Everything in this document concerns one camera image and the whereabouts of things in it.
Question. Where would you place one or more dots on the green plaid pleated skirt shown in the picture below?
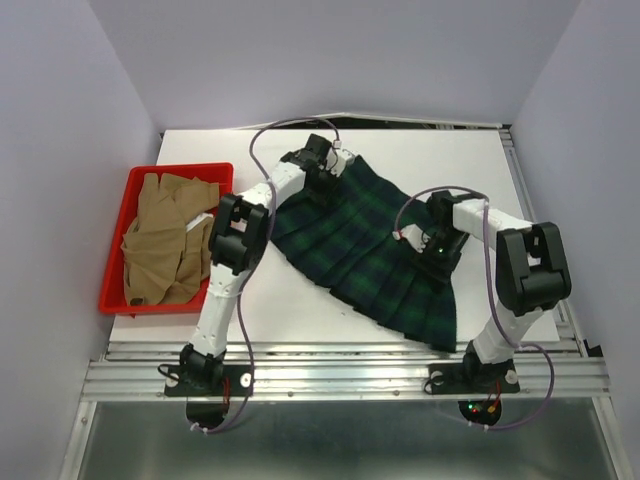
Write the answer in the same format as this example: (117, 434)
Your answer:
(347, 247)

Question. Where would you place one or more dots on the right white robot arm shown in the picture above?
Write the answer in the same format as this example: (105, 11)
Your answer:
(526, 272)

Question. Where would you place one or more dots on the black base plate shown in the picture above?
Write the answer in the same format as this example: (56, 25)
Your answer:
(480, 389)
(213, 406)

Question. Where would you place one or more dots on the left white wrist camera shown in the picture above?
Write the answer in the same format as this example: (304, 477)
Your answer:
(338, 160)

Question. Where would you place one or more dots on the red plastic bin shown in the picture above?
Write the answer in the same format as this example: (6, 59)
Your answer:
(111, 298)

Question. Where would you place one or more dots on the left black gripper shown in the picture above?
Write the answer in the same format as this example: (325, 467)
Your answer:
(332, 180)

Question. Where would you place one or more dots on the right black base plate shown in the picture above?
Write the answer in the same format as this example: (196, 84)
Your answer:
(480, 389)

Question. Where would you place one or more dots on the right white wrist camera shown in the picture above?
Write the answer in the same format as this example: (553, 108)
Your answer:
(413, 235)

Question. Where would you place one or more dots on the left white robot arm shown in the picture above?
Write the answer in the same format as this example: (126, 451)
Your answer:
(240, 235)

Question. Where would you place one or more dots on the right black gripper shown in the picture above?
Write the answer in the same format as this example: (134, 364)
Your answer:
(422, 260)

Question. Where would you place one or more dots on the aluminium front rail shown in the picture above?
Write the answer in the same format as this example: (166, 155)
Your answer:
(360, 371)

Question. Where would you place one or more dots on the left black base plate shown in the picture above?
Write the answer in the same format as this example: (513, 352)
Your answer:
(213, 406)

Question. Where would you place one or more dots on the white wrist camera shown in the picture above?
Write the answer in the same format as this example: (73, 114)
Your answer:
(413, 235)
(338, 160)

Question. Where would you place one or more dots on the tan beige skirt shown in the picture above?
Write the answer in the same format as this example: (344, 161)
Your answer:
(165, 248)

